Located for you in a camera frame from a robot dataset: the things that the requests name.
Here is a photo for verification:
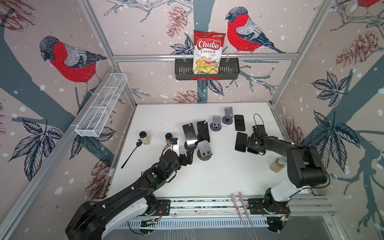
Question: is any black-lid brown spice jar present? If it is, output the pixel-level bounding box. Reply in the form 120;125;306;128
165;133;173;145

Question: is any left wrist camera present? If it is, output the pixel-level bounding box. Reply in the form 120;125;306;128
169;138;180;156

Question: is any base rail plate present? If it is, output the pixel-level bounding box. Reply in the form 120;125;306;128
118;194;335;232

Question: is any grey phone stand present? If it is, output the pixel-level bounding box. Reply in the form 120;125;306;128
222;107;234;125
210;116;222;132

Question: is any Chuba cassava chips bag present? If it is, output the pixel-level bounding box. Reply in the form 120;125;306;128
193;31;226;74

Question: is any black phone far left stand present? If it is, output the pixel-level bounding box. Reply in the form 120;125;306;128
183;123;198;149

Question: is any pink chopstick right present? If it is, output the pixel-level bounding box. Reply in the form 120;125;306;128
238;191;259;240

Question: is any black smartphone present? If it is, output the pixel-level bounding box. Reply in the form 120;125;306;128
235;132;248;153
234;115;246;132

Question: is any black phone rear stand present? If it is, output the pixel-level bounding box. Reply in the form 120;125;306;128
197;120;210;142

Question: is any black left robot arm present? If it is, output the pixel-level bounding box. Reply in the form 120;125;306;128
65;150;194;240

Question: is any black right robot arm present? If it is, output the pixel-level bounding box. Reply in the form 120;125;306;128
247;125;329;203

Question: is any amber jar right side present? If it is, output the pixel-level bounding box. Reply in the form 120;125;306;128
270;157;287;173

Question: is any black spoon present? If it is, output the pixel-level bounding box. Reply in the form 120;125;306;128
121;139;143;169

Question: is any white wire mesh shelf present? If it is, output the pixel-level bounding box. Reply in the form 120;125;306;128
75;73;128;138

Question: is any black-lid pale spice jar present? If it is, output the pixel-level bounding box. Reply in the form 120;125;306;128
139;131;151;145

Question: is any black phone stand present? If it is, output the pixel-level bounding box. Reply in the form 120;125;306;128
183;123;198;149
197;120;210;142

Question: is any black wall basket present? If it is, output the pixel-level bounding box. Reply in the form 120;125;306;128
175;57;240;81

